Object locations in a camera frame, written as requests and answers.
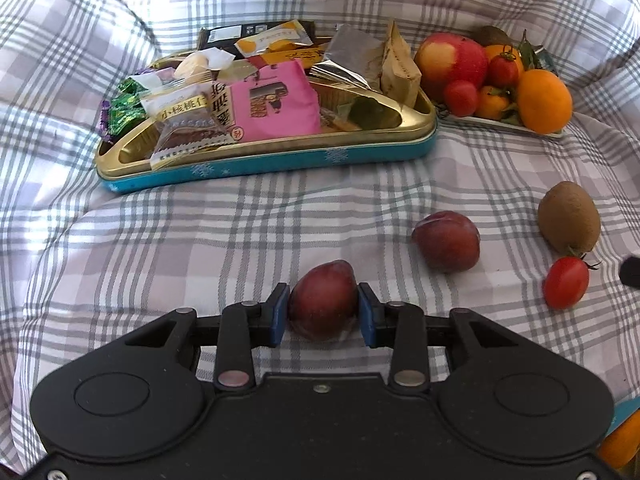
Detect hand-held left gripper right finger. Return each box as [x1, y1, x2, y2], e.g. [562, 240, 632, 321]
[357, 282, 529, 394]

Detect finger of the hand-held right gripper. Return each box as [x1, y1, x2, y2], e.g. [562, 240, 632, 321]
[619, 255, 640, 289]

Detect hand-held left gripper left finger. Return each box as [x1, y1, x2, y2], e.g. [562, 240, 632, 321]
[114, 282, 292, 394]

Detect dark red pointed plum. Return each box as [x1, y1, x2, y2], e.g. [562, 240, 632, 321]
[287, 259, 360, 342]

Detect red cherry tomato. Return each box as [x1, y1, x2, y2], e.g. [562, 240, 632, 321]
[443, 80, 481, 117]
[487, 50, 520, 87]
[543, 256, 602, 310]

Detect grey checked blanket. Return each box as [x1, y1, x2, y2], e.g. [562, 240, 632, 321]
[0, 0, 640, 476]

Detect teal snowflake tin tray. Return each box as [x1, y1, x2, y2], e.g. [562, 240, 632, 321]
[94, 35, 439, 196]

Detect round orange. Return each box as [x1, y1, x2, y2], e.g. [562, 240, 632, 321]
[483, 44, 525, 74]
[597, 422, 640, 471]

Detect oval large orange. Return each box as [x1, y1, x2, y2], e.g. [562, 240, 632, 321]
[516, 70, 573, 134]

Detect clear packet brown cake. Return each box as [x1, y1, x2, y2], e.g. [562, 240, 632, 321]
[149, 110, 237, 169]

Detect white plate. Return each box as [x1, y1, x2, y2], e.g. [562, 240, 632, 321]
[434, 45, 569, 139]

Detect pink snack packet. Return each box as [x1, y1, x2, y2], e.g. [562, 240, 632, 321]
[231, 59, 321, 142]

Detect small mandarin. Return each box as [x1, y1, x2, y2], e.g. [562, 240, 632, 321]
[474, 86, 511, 121]

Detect white snack packet black print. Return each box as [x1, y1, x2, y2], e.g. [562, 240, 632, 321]
[140, 80, 236, 127]

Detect green leaves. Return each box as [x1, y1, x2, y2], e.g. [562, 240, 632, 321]
[517, 30, 557, 72]

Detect brown paper packet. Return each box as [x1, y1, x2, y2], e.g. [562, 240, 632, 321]
[380, 20, 423, 109]

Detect green foil candy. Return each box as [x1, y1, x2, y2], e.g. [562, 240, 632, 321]
[116, 79, 144, 106]
[108, 97, 147, 136]

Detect yellow snack packet black print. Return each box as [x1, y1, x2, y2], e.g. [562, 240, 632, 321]
[265, 42, 327, 69]

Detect purple foil candy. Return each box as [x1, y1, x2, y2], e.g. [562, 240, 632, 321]
[99, 100, 115, 142]

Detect cream round pastry packet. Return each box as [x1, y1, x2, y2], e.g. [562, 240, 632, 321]
[174, 55, 209, 80]

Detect silver foil packet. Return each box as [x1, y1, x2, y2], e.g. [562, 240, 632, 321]
[310, 24, 397, 94]

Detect white crumpled wrapper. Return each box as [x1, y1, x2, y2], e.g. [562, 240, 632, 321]
[200, 47, 234, 70]

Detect red yellow apple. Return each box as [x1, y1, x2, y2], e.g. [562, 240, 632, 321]
[414, 32, 489, 102]

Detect small brown kiwi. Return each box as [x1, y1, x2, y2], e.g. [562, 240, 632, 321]
[472, 25, 512, 49]

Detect yellow white snack packet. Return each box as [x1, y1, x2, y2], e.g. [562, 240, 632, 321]
[235, 19, 309, 59]

